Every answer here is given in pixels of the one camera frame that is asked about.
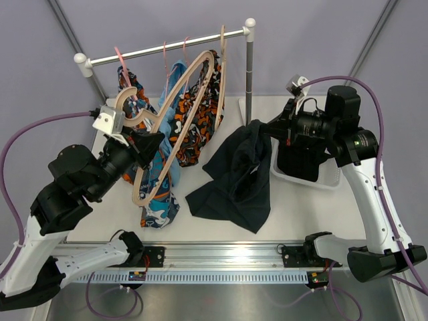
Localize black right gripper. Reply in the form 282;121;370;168
261;98;337;146

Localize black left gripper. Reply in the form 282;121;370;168
88;126;165;201

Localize beige hanger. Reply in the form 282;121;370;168
215;25;227;131
114;50;215;207

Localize orange black camouflage shorts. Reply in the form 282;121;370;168
169;49;221;167

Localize dark navy shorts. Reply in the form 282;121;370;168
185;120;272;233

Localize pink hanger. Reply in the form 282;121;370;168
114;47;143;104
183;36;190;67
163;42;177;98

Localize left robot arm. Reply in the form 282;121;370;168
1;130;164;311

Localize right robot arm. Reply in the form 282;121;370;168
262;86;427;282

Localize skull print colourful shorts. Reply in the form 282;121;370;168
116;66;181;231

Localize light blue shorts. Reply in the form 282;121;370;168
158;60;187;187

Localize white plastic basket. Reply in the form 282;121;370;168
270;138;342;191

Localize white clothes rack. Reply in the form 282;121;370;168
74;17;256;124

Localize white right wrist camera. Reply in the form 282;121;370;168
286;74;309;102

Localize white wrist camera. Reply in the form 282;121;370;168
92;106;128;146
286;74;309;102

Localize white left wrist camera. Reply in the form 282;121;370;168
92;106;128;146

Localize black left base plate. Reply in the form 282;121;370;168
110;246;165;268

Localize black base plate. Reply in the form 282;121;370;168
110;246;165;268
276;231;332;268

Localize aluminium rail front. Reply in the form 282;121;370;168
43;242;407;272

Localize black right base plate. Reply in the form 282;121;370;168
276;231;332;268

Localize white slotted cable duct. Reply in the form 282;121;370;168
74;270;309;284

